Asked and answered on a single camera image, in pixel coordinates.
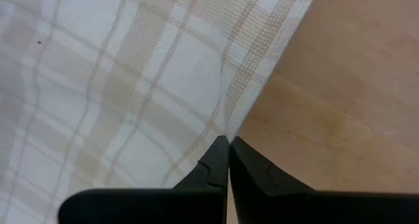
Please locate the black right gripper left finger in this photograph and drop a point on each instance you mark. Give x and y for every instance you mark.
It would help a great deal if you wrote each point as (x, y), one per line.
(147, 207)

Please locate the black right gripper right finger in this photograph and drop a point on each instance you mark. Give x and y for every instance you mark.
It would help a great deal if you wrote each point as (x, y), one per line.
(294, 207)

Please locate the white beige plaid towel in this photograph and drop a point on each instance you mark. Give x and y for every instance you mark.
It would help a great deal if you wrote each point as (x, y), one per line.
(131, 70)

